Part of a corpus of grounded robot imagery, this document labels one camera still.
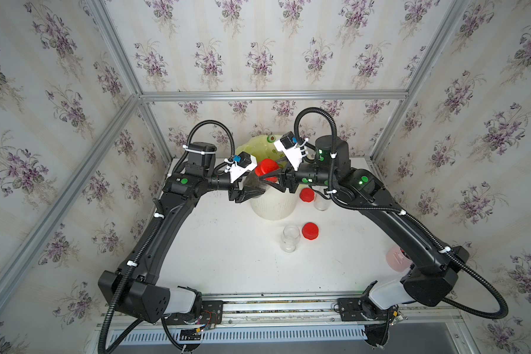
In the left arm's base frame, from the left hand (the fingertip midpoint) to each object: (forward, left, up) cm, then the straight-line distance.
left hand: (259, 179), depth 67 cm
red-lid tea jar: (-4, -13, -33) cm, 36 cm away
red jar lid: (-1, -22, -33) cm, 39 cm away
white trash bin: (+4, -6, -19) cm, 20 cm away
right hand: (-2, -4, +6) cm, 8 cm away
